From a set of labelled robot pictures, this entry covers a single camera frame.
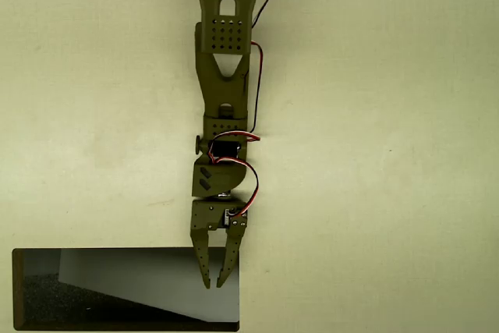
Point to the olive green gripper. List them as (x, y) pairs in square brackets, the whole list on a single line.
[(207, 217)]

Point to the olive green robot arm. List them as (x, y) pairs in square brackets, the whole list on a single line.
[(224, 91)]

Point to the rectangular bin opening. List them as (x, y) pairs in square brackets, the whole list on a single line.
[(17, 290)]

